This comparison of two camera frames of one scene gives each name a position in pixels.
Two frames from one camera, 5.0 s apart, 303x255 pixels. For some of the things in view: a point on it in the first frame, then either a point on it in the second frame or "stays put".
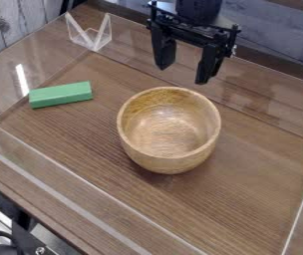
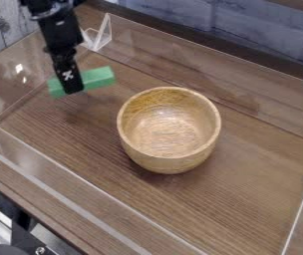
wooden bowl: (167, 126) stays put
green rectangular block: (62, 95) → (94, 78)
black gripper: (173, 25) → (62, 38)
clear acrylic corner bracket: (91, 38) stays put
